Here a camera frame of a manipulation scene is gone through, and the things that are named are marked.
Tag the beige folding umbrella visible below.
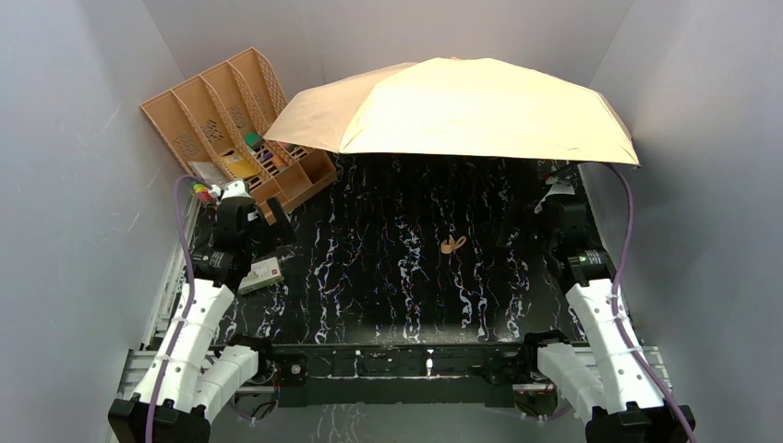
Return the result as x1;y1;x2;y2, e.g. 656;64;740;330
264;58;639;166

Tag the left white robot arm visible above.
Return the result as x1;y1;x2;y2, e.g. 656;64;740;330
108;195;295;442

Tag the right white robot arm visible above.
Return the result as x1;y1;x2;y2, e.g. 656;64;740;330
513;195;695;442

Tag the small white green box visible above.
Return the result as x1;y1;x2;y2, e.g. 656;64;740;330
237;257;283;295

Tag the colourful marker set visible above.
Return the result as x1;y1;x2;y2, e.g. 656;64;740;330
192;182;221;206

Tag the white paper card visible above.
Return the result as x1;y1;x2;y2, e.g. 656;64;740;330
188;162;230;186

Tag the yellow notepad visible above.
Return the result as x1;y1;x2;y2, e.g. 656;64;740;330
220;153;259;179

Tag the green eraser block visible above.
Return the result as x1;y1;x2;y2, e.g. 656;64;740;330
244;132;264;151

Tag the orange plastic file organizer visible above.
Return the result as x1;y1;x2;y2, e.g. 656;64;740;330
140;48;337;212

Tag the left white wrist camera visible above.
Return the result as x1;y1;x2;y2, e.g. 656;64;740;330
210;179;252;202

